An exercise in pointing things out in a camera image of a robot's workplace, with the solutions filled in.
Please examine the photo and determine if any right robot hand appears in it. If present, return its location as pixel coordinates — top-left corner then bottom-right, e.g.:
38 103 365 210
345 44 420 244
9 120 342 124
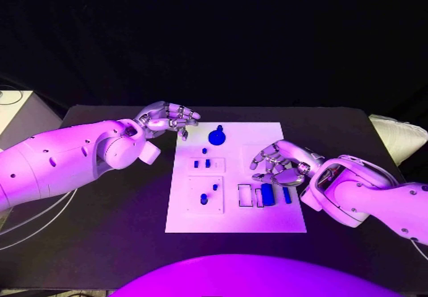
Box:
250 139 326 187

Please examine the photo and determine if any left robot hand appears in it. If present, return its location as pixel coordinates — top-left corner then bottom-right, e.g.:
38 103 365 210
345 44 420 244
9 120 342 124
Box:
134 100 202 142

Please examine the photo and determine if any white task board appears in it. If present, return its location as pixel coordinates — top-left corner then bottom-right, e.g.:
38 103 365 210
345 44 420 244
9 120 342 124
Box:
165 122 307 233

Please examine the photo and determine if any thick blue cylinder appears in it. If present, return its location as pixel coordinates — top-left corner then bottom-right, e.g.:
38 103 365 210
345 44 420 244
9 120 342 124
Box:
260 183 277 207

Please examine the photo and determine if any blue gear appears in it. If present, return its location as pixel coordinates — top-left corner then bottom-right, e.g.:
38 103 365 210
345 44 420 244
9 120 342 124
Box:
208 124 228 146

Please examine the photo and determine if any white padded cushion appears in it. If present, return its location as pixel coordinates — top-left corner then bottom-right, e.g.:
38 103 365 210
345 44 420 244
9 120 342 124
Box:
368 114 428 166

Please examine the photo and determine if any white cabinet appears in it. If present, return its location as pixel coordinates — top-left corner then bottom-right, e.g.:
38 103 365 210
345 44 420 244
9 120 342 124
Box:
0 90 64 152

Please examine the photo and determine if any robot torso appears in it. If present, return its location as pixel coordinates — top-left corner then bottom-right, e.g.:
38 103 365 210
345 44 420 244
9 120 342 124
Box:
108 254 404 297

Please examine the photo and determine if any white cable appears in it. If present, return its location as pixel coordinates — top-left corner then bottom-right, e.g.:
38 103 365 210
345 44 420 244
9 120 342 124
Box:
0 199 74 251
411 239 428 261
0 188 78 237

